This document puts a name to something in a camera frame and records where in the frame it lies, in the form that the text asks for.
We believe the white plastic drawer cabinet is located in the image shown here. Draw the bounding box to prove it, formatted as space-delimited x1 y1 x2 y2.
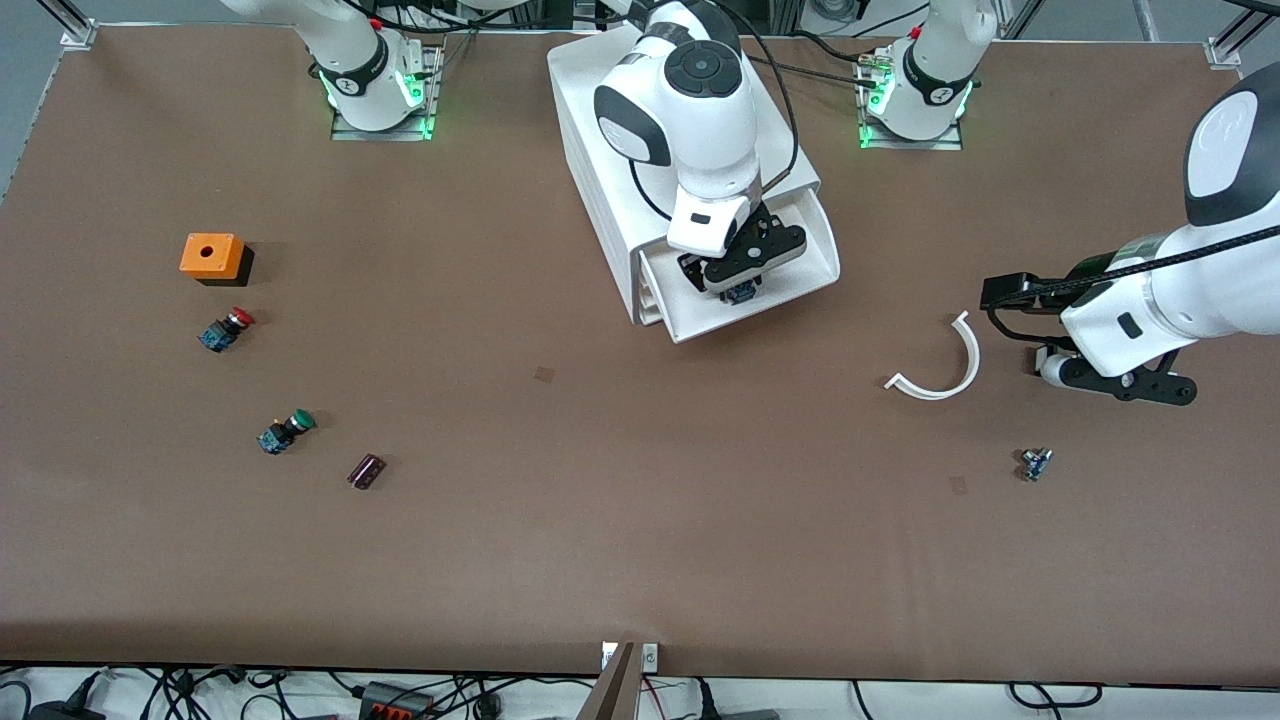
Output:
547 25 823 326

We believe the white curved plastic strip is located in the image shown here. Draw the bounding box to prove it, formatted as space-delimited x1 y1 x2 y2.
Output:
885 310 982 401

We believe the orange box with hole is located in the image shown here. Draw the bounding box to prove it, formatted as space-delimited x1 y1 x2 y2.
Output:
179 233 255 288

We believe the black orange power device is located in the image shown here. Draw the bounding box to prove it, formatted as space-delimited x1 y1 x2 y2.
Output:
360 682 437 720

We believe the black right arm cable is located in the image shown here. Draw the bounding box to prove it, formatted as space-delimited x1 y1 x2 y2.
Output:
630 0 801 223

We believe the black braided cable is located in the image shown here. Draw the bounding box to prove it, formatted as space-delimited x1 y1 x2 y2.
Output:
755 55 883 89

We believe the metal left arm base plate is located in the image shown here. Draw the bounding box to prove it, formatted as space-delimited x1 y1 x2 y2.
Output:
858 50 964 152

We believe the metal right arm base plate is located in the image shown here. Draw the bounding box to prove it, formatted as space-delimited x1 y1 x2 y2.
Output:
330 45 443 142

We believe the black looped cable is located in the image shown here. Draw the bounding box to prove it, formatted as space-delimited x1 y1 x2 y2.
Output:
1008 682 1103 710

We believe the brown wooden post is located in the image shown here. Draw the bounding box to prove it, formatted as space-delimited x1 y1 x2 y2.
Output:
578 642 641 720

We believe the green push button switch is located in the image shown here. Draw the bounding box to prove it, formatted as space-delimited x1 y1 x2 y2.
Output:
257 408 318 456

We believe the red push button switch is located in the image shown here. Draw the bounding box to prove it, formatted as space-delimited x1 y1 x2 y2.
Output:
197 308 258 353

